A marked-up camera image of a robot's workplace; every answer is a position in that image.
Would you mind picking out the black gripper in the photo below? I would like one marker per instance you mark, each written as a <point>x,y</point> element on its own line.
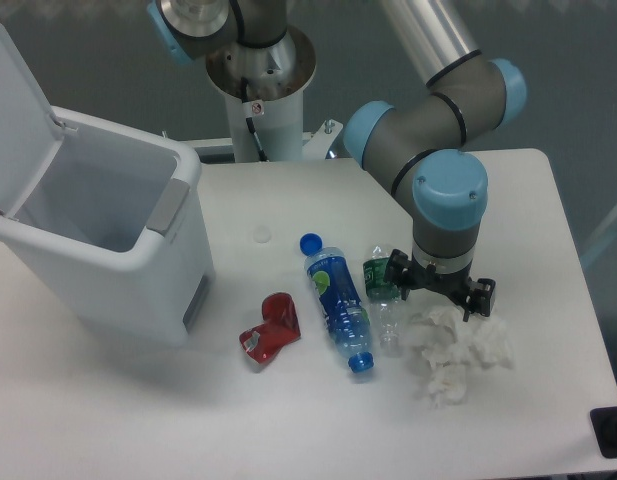
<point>475,296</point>

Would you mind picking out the clear green labelled bottle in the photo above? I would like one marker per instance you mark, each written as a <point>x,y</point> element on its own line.
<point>384,306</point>

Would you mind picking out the crushed red can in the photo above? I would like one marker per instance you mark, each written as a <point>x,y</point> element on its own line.
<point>279,328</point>

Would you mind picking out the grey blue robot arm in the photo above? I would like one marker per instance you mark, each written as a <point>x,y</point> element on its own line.
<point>416,155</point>

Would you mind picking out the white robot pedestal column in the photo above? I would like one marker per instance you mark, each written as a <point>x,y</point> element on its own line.
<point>263,93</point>

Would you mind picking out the blue labelled plastic bottle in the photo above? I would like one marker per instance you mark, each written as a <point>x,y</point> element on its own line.
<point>346,320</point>

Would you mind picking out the crumpled white tissue paper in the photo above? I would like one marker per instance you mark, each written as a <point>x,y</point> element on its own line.
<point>450,347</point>

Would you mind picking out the white trash bin lid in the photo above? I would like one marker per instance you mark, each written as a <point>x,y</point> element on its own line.
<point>30,132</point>

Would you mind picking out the white trash bin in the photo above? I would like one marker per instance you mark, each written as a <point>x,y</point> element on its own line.
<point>115,229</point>

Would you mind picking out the black device at edge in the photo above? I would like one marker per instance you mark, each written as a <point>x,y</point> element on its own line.
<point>604,422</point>

